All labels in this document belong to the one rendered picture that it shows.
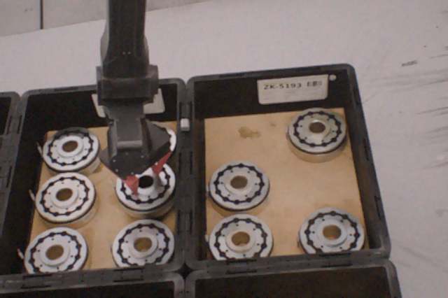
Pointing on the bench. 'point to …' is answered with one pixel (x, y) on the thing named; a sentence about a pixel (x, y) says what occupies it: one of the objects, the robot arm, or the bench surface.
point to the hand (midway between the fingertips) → (144, 180)
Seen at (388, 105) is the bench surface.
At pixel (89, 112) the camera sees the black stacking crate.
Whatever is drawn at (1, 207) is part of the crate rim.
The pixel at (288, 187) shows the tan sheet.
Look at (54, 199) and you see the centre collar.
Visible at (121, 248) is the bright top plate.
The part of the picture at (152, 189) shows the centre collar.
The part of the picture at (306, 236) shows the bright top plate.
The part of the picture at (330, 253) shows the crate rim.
